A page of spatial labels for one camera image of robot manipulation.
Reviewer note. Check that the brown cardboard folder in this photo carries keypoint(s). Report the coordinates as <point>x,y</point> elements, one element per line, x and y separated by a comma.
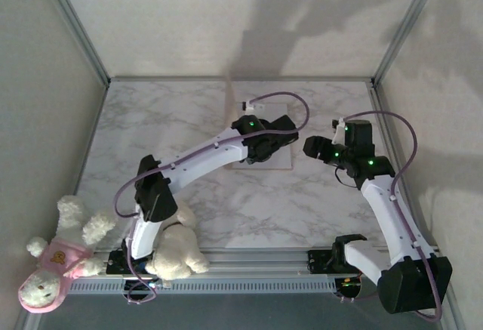
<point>229,96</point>

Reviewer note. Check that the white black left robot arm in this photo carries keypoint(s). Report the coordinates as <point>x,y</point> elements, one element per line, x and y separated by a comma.
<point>203,164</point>

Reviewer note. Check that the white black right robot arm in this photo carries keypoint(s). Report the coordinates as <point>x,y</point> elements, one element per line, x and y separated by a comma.
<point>392,216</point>

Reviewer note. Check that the white plush dog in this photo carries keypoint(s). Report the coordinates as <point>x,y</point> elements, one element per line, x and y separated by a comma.
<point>177,247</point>

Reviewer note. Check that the white plush toy pink outfit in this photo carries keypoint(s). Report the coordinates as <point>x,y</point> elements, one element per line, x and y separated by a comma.
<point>41,292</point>

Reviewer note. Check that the aluminium side rail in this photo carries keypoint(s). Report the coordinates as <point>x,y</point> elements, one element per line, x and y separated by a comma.
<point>388,137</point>

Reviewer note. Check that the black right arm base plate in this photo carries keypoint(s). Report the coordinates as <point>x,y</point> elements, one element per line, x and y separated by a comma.
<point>319,262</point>

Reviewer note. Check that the aluminium back rail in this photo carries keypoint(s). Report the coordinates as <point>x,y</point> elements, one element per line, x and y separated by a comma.
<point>170,79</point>

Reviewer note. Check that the aluminium front rail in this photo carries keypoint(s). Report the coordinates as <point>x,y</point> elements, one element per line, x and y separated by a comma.
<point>256,260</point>

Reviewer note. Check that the aluminium frame post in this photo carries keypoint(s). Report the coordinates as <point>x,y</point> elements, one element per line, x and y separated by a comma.
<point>405,28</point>
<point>77,28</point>

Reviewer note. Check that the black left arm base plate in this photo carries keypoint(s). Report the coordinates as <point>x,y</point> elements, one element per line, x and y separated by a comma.
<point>113,264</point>

